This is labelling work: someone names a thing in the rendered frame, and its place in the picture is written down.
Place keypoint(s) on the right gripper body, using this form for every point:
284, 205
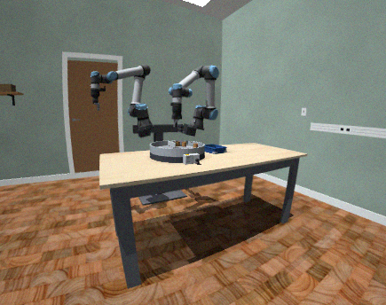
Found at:
95, 92

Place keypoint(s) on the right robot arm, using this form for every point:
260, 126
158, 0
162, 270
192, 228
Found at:
138, 72

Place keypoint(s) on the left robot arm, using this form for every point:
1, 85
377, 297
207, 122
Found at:
208, 111

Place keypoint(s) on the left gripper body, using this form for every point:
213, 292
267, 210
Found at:
176, 108

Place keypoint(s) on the grey round turntable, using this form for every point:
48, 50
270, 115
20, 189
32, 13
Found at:
166, 151

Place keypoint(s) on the blue open-top crate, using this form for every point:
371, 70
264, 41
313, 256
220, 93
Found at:
215, 148

